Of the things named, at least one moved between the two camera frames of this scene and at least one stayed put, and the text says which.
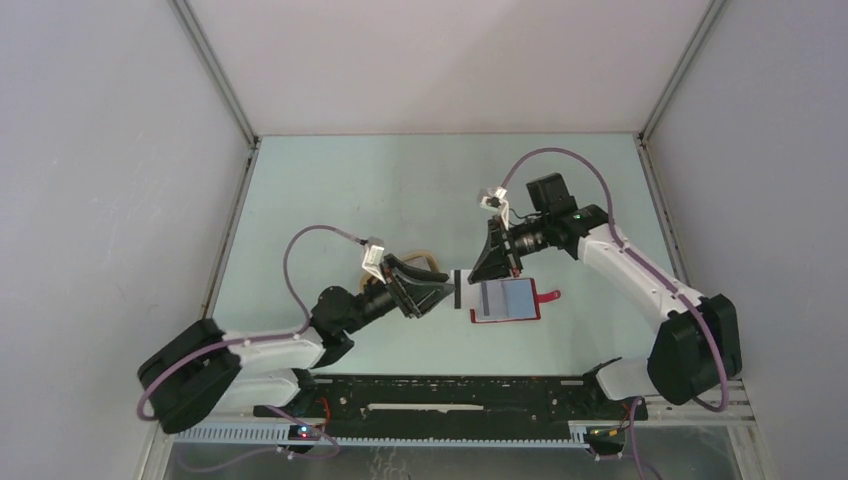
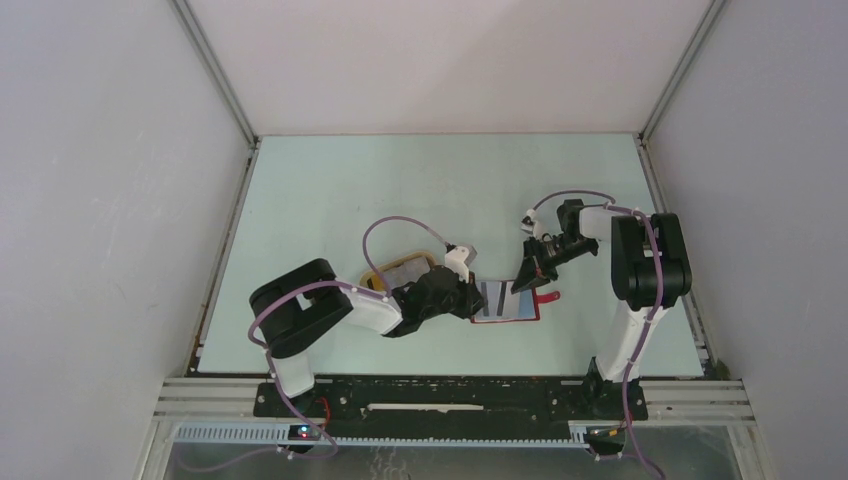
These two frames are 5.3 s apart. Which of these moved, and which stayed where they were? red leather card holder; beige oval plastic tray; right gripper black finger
Moved: right gripper black finger
Stayed: beige oval plastic tray; red leather card holder
